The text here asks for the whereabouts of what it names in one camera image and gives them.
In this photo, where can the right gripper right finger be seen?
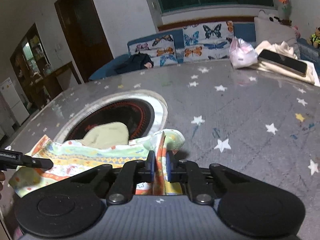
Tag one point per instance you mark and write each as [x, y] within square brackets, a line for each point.
[193, 178]

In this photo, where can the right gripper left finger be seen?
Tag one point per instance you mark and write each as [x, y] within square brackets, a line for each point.
[123, 181]

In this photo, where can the colourful patterned baby garment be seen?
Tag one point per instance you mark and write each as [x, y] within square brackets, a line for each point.
[73, 157]

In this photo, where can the white refrigerator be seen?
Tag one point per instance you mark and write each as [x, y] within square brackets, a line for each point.
[16, 106]

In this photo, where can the round black induction cooktop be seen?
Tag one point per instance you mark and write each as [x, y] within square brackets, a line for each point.
[142, 111]

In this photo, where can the wooden display cabinet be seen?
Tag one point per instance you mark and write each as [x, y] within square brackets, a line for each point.
[38, 79]

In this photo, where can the dark clothing on sofa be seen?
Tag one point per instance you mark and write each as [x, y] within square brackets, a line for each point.
[134, 63]

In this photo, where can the left butterfly cushion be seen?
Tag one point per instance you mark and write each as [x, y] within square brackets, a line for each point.
[161, 50]

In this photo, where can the butterfly cushion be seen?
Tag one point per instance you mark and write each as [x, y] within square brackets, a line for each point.
[161, 50]
[207, 41]

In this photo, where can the pink white plastic bag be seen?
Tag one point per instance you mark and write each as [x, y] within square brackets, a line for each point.
[242, 54]

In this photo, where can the right butterfly cushion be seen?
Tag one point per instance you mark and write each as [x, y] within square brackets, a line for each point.
[207, 41]

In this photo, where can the dark wooden door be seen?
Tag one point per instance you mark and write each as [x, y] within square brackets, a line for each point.
[84, 35]

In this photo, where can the black smartphone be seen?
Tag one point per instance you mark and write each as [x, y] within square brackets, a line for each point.
[298, 67]

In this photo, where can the blue sofa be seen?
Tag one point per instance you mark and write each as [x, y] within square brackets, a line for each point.
[246, 31]

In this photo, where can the cream folded cloth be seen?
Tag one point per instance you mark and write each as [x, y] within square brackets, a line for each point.
[285, 49]

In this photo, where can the grey pillow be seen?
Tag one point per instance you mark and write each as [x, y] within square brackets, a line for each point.
[273, 32]

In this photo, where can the panda plush toy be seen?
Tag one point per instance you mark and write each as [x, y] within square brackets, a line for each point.
[273, 18]

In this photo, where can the teddy bear toy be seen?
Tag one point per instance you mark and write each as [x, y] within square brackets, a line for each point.
[314, 39]

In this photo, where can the colourful pinwheel flower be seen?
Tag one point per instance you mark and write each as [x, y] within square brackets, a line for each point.
[284, 9]

